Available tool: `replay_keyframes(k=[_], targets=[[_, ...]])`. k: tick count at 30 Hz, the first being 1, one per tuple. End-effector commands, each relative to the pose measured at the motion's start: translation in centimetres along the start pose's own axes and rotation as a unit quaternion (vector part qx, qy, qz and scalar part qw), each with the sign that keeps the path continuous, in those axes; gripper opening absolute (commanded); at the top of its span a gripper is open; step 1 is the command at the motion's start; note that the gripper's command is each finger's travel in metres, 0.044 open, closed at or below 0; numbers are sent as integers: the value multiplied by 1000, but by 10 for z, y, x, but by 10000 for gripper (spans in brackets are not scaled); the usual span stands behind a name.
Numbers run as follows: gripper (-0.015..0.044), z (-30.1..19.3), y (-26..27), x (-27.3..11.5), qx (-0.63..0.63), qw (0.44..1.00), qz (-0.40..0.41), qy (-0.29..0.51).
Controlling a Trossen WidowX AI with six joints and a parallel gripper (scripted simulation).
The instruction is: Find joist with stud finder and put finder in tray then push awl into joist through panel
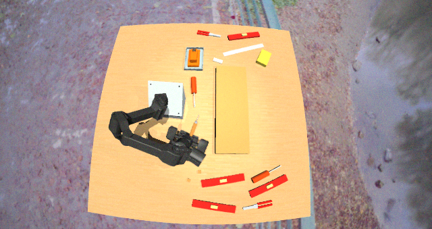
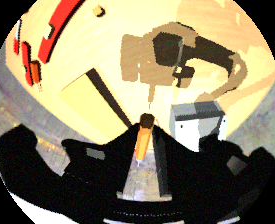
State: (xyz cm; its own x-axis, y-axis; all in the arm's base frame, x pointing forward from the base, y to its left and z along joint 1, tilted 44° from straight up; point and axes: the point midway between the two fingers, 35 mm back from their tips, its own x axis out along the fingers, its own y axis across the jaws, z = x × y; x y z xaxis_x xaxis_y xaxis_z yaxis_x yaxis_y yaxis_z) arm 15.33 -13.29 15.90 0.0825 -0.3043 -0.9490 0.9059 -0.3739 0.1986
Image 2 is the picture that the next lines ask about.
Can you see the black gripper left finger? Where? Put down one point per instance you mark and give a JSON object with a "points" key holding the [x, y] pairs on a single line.
{"points": [[114, 157]]}

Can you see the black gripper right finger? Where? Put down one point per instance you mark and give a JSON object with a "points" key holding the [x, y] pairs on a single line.
{"points": [[175, 163]]}

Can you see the tan rectangular wooden panel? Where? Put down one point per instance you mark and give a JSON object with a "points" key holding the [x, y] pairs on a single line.
{"points": [[90, 99]]}

